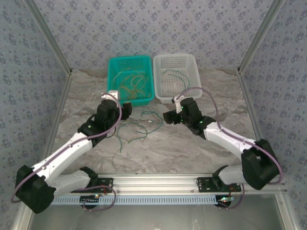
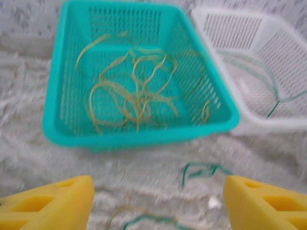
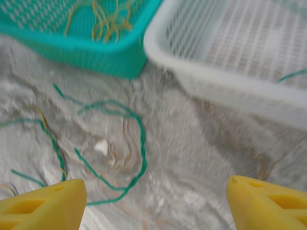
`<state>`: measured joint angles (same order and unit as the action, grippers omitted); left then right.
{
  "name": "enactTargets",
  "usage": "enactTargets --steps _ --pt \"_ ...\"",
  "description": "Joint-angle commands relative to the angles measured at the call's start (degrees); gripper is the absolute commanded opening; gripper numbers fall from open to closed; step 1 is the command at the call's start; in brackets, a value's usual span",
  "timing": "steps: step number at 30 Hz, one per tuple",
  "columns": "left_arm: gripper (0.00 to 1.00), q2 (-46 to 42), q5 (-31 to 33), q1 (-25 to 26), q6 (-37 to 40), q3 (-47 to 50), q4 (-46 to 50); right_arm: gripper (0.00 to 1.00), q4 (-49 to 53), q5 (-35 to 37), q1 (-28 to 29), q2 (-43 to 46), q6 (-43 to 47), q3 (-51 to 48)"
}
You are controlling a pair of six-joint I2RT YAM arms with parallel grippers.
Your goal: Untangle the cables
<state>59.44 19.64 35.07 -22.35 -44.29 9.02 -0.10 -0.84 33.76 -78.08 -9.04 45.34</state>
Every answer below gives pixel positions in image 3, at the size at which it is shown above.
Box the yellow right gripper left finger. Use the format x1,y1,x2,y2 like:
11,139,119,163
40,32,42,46
0,178,87,230

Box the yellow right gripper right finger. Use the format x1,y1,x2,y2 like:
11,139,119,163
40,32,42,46
226,174,307,230

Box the green cable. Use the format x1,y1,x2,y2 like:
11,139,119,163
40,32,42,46
52,83,147,206
0,118,68,183
277,69,307,83

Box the yellow cable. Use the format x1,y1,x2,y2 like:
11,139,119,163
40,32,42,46
63,0,134,44

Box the white plastic mesh basket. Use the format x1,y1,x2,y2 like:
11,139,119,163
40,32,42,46
143,0,307,130

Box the teal plastic mesh basket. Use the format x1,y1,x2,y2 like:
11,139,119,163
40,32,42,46
0,0,164,80

